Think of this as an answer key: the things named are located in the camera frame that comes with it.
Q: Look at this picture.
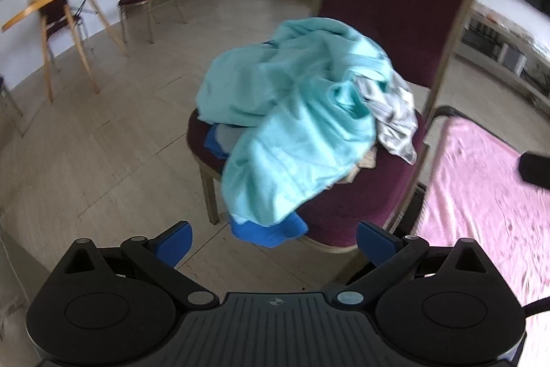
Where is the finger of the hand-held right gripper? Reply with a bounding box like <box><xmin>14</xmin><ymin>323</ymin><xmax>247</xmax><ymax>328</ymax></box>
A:
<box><xmin>517</xmin><ymin>151</ymin><xmax>550</xmax><ymax>190</ymax></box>

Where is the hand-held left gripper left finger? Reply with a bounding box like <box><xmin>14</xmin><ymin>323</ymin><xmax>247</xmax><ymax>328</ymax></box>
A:
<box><xmin>64</xmin><ymin>221</ymin><xmax>218</xmax><ymax>308</ymax></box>

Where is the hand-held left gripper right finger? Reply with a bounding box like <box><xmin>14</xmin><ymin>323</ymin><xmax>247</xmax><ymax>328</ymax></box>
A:
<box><xmin>333</xmin><ymin>221</ymin><xmax>489</xmax><ymax>306</ymax></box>

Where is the teal shirt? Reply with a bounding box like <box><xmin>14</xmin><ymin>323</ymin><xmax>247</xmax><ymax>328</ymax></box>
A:
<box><xmin>195</xmin><ymin>17</ymin><xmax>394</xmax><ymax>228</ymax></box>

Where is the pink printed blanket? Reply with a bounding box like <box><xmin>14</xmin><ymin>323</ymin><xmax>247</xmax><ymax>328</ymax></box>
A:
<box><xmin>410</xmin><ymin>115</ymin><xmax>550</xmax><ymax>367</ymax></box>

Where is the beige cloth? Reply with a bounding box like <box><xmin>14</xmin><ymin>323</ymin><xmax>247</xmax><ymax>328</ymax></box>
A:
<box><xmin>327</xmin><ymin>145</ymin><xmax>379</xmax><ymax>189</ymax></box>

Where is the blue garment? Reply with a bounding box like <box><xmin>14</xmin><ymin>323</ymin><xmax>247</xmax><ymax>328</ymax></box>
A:
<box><xmin>203</xmin><ymin>40</ymin><xmax>310</xmax><ymax>249</ymax></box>

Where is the grey white patterned garment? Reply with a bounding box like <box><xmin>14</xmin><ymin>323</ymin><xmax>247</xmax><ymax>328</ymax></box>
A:
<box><xmin>352</xmin><ymin>68</ymin><xmax>419</xmax><ymax>165</ymax></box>

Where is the white low cabinet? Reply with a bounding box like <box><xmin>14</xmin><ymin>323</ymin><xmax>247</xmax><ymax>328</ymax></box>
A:
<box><xmin>455</xmin><ymin>0</ymin><xmax>550</xmax><ymax>114</ymax></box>

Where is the dark chair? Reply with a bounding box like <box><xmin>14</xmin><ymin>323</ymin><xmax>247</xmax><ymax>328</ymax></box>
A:
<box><xmin>38</xmin><ymin>0</ymin><xmax>93</xmax><ymax>71</ymax></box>

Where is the black cable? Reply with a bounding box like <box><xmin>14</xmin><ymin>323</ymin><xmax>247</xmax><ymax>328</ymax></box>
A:
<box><xmin>522</xmin><ymin>298</ymin><xmax>550</xmax><ymax>320</ymax></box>

